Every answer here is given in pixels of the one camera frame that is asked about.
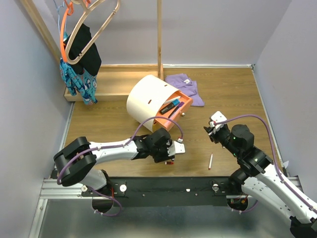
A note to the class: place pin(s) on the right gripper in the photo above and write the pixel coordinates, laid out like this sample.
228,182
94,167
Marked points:
213,135

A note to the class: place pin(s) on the purple cloth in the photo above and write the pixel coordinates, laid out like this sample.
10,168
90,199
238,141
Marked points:
187,86

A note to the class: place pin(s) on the purple black highlighter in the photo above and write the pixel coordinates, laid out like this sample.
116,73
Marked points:
176,109

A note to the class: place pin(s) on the orange clothes hanger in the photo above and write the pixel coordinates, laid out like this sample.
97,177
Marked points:
68,12

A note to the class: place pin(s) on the blue patterned garment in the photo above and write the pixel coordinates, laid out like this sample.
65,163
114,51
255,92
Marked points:
81,78

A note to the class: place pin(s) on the wooden rack frame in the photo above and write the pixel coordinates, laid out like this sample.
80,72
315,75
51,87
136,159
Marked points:
115,81

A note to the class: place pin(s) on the small red cap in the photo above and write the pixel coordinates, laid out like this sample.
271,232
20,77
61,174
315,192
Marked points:
169,163

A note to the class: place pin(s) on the white round drawer organizer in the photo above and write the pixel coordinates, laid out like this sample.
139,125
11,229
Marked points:
147,97

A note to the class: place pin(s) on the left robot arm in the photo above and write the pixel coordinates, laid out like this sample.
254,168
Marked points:
75,162

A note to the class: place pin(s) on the blue black highlighter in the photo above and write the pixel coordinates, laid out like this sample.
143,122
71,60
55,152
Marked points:
169,106

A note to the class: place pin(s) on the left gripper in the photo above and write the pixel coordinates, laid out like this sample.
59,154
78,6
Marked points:
165,157

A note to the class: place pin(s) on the red tipped white pencil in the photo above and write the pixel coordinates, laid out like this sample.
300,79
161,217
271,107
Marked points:
210,162

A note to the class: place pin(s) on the grey white marker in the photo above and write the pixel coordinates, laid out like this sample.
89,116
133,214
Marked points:
171,100

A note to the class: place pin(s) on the pink highlighter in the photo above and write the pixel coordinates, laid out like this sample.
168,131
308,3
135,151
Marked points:
173,116

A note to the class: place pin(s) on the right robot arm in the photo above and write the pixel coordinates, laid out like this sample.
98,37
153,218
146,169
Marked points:
260,178

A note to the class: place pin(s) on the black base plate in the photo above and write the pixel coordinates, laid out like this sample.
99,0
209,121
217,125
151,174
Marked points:
176,191

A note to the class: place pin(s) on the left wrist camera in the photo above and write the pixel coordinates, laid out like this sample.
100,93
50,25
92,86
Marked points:
175,147

